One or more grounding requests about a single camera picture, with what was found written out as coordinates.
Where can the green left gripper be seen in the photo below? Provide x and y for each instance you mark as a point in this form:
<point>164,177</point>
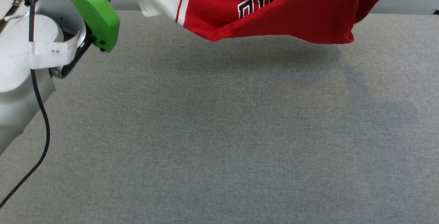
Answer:
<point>97,14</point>

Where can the white label tape strip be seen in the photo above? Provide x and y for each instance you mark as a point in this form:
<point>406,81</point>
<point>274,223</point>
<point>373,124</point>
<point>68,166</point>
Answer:
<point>51,50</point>

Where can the red and white basketball jersey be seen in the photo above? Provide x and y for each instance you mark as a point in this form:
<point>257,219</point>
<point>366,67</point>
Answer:
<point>274,8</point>

